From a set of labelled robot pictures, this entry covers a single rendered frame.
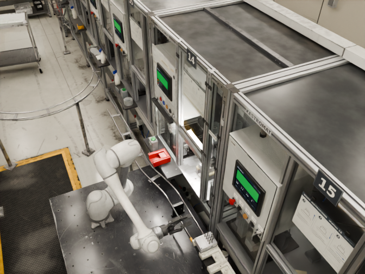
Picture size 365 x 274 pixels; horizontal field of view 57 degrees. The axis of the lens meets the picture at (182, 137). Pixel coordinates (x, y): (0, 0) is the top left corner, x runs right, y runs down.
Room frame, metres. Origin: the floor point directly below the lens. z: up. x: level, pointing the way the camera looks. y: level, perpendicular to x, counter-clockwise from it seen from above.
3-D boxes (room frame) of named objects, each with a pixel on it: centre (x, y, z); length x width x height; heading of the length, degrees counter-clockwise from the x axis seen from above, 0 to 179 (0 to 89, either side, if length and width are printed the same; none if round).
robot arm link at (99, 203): (1.63, 0.65, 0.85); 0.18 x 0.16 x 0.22; 133
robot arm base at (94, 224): (1.61, 0.65, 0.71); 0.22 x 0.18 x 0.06; 27
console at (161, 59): (2.24, 0.04, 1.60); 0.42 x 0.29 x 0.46; 27
